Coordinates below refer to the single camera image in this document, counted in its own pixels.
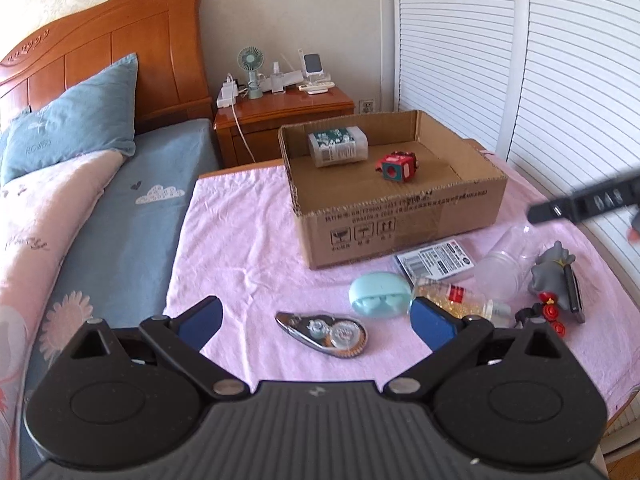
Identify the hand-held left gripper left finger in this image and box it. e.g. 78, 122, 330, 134
65, 296, 251, 402

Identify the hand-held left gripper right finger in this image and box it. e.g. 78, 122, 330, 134
382, 296, 576, 402

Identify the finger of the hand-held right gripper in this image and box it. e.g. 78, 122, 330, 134
527, 174, 640, 226

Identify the clear bottle of gold capsules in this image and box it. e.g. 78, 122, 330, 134
412, 277, 513, 323

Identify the clear plastic case with label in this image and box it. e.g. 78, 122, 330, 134
392, 240, 476, 281

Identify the light teal round case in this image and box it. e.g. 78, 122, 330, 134
348, 271, 413, 319

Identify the grey elephant toy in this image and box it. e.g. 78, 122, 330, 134
529, 241, 576, 311

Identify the clear plastic cup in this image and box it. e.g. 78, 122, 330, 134
475, 225, 548, 306

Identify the clear correction tape dispenser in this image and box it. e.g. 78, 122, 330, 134
275, 310, 370, 359

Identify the brown cardboard box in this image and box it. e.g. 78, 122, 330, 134
277, 109, 508, 271

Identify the pink cloth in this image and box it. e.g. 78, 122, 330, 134
164, 140, 640, 411

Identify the black flat device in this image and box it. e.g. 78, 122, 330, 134
564, 264, 587, 324

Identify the bed with blue sheet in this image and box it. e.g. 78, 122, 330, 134
0, 117, 223, 480

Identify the red flower toy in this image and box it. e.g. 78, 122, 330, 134
514, 296, 568, 337

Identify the white louvered door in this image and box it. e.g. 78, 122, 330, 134
390, 0, 521, 156
505, 0, 640, 286

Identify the red cube toy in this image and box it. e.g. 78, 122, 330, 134
376, 150, 418, 182

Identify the pink floral quilt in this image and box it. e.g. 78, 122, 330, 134
0, 150, 126, 480

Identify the white container with green label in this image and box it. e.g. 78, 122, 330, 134
307, 126, 370, 168

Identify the wooden nightstand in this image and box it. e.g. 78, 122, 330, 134
214, 85, 356, 171

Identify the blue pillow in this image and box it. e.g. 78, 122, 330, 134
0, 52, 138, 186

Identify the small green desk fan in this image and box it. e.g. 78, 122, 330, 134
236, 46, 264, 100

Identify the phone on white stand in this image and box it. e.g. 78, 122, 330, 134
299, 49, 326, 83

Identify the wooden headboard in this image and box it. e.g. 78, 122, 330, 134
0, 0, 213, 136

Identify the white cable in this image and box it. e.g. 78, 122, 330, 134
231, 102, 258, 165

